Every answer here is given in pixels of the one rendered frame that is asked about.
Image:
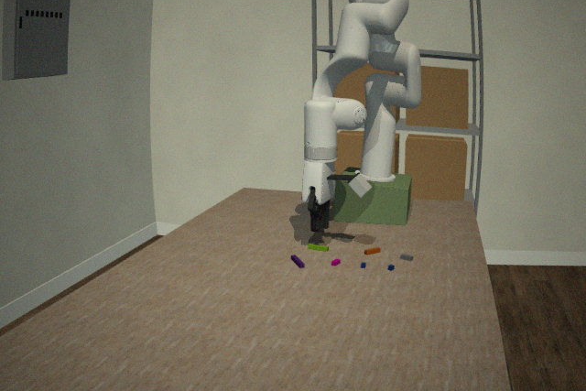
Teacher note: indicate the lime green rectangular bar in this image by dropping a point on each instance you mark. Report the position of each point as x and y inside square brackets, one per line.
[318, 247]

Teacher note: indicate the purple rod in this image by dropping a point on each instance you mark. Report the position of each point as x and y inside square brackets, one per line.
[297, 261]

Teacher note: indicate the orange rod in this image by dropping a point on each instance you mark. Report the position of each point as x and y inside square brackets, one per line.
[372, 251]

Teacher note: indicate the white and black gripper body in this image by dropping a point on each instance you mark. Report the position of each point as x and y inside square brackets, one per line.
[315, 174]

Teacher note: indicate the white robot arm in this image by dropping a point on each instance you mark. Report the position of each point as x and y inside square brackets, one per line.
[364, 22]

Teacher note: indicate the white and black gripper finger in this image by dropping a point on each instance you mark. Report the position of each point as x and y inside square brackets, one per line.
[326, 208]
[316, 218]

